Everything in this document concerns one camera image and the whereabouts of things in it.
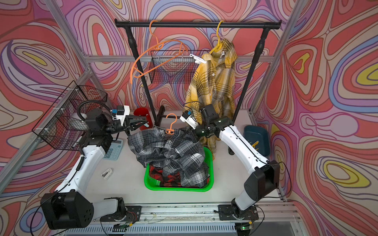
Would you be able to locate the orange hanger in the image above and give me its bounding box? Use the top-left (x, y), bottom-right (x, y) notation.
top-left (165, 113), bottom-right (178, 135)
top-left (129, 20), bottom-right (189, 85)

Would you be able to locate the grey plaid shirt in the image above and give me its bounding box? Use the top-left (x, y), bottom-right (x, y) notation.
top-left (128, 127), bottom-right (208, 176)

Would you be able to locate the red black plaid shirt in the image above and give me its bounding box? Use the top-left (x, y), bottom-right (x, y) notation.
top-left (149, 164), bottom-right (210, 188)

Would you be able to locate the yellow clothespin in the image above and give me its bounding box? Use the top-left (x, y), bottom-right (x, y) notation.
top-left (252, 141), bottom-right (259, 149)

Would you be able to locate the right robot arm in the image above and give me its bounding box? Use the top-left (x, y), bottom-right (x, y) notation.
top-left (180, 104), bottom-right (280, 220)

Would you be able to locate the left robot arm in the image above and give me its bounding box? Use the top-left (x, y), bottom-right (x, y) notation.
top-left (40, 105), bottom-right (147, 230)

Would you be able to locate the yellow hanger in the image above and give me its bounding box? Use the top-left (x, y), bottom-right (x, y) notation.
top-left (209, 20), bottom-right (224, 54)

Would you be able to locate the red pen cup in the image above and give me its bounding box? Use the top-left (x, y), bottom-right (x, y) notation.
top-left (133, 107), bottom-right (153, 130)

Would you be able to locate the grey calculator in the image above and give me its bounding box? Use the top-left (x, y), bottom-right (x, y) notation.
top-left (103, 139), bottom-right (123, 161)

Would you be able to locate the yellow plaid shirt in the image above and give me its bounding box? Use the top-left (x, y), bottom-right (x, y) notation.
top-left (184, 38), bottom-right (238, 160)

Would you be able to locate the dark teal tray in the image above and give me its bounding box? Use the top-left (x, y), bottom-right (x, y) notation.
top-left (243, 125), bottom-right (271, 157)

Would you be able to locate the white clip on table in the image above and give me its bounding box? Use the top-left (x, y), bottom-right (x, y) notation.
top-left (101, 168), bottom-right (114, 180)

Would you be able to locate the green plastic basket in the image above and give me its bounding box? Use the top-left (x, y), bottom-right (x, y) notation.
top-left (144, 147), bottom-right (214, 192)

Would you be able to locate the black clothes rack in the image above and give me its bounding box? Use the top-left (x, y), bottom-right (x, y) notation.
top-left (115, 19), bottom-right (282, 125)

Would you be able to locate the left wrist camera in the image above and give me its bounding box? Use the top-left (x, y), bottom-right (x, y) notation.
top-left (111, 105), bottom-right (130, 125)

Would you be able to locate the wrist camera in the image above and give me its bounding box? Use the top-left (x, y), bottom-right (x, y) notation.
top-left (111, 105), bottom-right (130, 125)
top-left (180, 110), bottom-right (199, 129)

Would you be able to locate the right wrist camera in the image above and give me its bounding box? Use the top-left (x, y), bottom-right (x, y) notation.
top-left (180, 110), bottom-right (199, 129)

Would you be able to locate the small wire basket on rack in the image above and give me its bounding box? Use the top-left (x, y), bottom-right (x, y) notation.
top-left (149, 50), bottom-right (207, 84)

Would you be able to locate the black wire basket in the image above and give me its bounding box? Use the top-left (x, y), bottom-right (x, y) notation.
top-left (32, 82), bottom-right (108, 150)

